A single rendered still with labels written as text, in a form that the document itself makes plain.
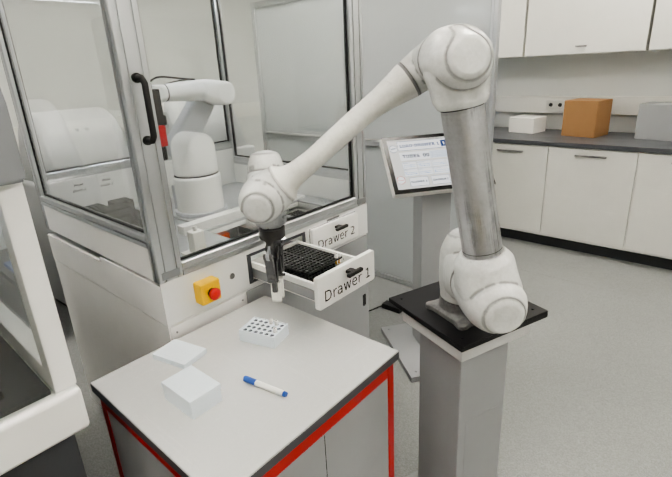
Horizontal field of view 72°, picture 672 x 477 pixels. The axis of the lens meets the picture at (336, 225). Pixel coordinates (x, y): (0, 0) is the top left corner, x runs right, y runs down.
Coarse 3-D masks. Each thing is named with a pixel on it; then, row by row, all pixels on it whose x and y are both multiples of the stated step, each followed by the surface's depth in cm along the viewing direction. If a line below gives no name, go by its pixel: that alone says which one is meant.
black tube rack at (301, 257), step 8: (288, 248) 173; (296, 248) 173; (304, 248) 172; (312, 248) 172; (288, 256) 166; (296, 256) 165; (304, 256) 164; (312, 256) 164; (320, 256) 164; (328, 256) 163; (288, 264) 158; (296, 264) 158; (304, 264) 159; (312, 264) 157; (288, 272) 159; (296, 272) 159; (320, 272) 158; (312, 280) 153
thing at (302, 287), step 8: (296, 240) 182; (320, 248) 173; (344, 256) 166; (352, 256) 164; (256, 264) 162; (264, 264) 170; (256, 272) 162; (264, 272) 159; (264, 280) 161; (288, 280) 152; (296, 280) 149; (304, 280) 147; (288, 288) 153; (296, 288) 150; (304, 288) 147; (312, 288) 145; (304, 296) 148; (312, 296) 146
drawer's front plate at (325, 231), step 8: (344, 216) 197; (352, 216) 200; (328, 224) 189; (336, 224) 193; (352, 224) 201; (312, 232) 182; (320, 232) 186; (328, 232) 189; (336, 232) 193; (344, 232) 198; (312, 240) 183; (328, 240) 190; (336, 240) 194; (344, 240) 199; (328, 248) 191
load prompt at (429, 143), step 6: (444, 138) 230; (402, 144) 225; (408, 144) 226; (414, 144) 226; (420, 144) 227; (426, 144) 227; (432, 144) 228; (438, 144) 228; (444, 144) 229; (402, 150) 224
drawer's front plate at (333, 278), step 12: (372, 252) 159; (348, 264) 150; (360, 264) 155; (372, 264) 161; (324, 276) 142; (336, 276) 146; (360, 276) 156; (372, 276) 162; (324, 288) 143; (348, 288) 152; (324, 300) 144; (336, 300) 149
